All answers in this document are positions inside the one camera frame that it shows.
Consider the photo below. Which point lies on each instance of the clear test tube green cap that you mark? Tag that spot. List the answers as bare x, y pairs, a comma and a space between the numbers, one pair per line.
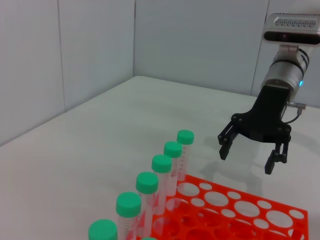
102, 230
147, 180
148, 238
128, 204
173, 149
161, 163
185, 137

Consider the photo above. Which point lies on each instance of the orange test tube rack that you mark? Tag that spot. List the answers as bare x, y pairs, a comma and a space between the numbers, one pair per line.
303, 225

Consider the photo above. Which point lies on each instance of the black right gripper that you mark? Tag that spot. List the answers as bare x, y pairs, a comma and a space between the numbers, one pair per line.
268, 120

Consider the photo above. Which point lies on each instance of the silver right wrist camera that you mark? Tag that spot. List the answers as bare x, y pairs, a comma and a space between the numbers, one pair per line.
290, 30

